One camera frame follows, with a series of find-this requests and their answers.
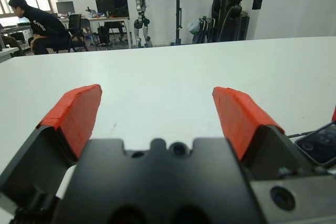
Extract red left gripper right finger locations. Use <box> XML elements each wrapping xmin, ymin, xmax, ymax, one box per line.
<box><xmin>212</xmin><ymin>86</ymin><xmax>313</xmax><ymax>182</ymax></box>

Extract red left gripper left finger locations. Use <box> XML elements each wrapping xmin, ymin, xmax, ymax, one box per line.
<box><xmin>0</xmin><ymin>84</ymin><xmax>103</xmax><ymax>208</ymax></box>

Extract black box with white liner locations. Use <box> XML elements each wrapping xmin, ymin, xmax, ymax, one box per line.
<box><xmin>285</xmin><ymin>129</ymin><xmax>336</xmax><ymax>176</ymax></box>

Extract black chair under desk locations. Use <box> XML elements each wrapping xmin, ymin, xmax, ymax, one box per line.
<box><xmin>97</xmin><ymin>21</ymin><xmax>127</xmax><ymax>46</ymax></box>

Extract folded black trolley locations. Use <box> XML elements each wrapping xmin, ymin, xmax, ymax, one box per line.
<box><xmin>198</xmin><ymin>15</ymin><xmax>219</xmax><ymax>44</ymax></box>

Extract white side table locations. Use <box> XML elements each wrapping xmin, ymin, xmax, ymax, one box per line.
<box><xmin>0</xmin><ymin>46</ymin><xmax>21</xmax><ymax>63</ymax></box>

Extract seated person black hoodie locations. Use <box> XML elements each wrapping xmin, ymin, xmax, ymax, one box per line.
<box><xmin>7</xmin><ymin>0</ymin><xmax>71</xmax><ymax>56</ymax></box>

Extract black office chair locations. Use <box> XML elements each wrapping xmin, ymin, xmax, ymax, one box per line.
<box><xmin>67</xmin><ymin>13</ymin><xmax>90</xmax><ymax>53</ymax></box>

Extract seated person olive trousers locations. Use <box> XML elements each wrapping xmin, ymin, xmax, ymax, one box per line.
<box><xmin>0</xmin><ymin>34</ymin><xmax>26</xmax><ymax>57</ymax></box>

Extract teal plastic bag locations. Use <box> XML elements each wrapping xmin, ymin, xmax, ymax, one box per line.
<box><xmin>188</xmin><ymin>21</ymin><xmax>202</xmax><ymax>35</ymax></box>

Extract white desk with monitors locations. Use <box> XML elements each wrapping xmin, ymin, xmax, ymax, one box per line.
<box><xmin>59</xmin><ymin>16</ymin><xmax>131</xmax><ymax>49</ymax></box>

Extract small black monitor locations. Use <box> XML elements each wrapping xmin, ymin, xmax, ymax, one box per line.
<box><xmin>56</xmin><ymin>1</ymin><xmax>76</xmax><ymax>15</ymax></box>

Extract large black monitor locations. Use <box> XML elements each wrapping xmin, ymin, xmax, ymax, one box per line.
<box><xmin>94</xmin><ymin>0</ymin><xmax>116</xmax><ymax>18</ymax></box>

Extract black equipment case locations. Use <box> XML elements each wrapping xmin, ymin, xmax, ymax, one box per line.
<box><xmin>112</xmin><ymin>0</ymin><xmax>130</xmax><ymax>17</ymax></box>

